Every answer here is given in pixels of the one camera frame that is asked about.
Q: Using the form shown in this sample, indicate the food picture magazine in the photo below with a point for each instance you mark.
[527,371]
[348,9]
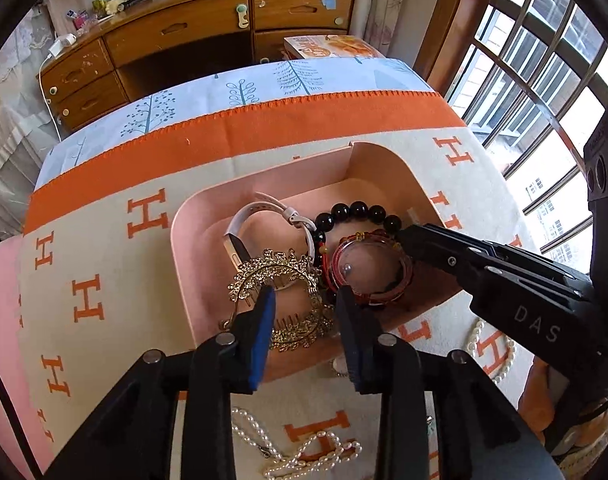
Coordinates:
[334,47]

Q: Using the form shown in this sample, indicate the wide wooden desk drawer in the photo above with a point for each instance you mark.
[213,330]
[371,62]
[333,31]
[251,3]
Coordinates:
[176,30]

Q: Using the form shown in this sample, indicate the window grille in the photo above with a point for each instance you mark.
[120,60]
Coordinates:
[533,60]

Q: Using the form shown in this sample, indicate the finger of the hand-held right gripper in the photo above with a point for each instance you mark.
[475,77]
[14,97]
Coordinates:
[443,247]

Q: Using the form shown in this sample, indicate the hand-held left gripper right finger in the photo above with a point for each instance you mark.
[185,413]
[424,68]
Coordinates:
[351,345]

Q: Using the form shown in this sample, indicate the white charger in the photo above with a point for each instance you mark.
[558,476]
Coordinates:
[64,44]

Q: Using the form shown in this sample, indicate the beige orange patterned blanket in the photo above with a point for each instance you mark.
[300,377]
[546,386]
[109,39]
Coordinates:
[134,285]

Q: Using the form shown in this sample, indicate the pink bed sheet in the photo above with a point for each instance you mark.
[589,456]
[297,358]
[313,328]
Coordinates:
[4,310]

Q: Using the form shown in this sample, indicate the white green drawer lock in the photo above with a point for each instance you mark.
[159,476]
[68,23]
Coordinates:
[242,16]

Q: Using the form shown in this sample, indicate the blue leaf print tablecloth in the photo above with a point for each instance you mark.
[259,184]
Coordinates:
[264,87]

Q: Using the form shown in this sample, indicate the blue sticky note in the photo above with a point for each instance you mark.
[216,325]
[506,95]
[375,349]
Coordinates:
[329,2]

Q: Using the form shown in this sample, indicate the floral curtain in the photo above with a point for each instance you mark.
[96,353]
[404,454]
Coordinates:
[388,5]

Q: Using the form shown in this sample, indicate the green pen cup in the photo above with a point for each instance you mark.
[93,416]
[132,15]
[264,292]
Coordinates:
[100,4]

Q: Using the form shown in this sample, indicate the gold leaf hoop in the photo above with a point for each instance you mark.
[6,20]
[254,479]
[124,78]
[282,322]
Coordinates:
[284,261]

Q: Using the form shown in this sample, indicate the red bangle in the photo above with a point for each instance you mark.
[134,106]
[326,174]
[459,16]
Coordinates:
[406,280]

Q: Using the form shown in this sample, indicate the wooden window frame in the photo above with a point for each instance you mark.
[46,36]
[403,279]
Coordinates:
[453,25]

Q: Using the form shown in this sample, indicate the white lace covered piano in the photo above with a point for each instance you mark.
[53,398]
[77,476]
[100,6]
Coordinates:
[9,135]

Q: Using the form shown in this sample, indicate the black flashlight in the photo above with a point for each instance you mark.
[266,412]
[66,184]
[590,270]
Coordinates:
[134,1]

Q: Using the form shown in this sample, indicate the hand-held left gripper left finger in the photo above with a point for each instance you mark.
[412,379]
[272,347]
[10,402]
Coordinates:
[261,340]

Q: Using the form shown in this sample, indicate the pink jewelry box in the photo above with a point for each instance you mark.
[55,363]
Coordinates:
[204,260]

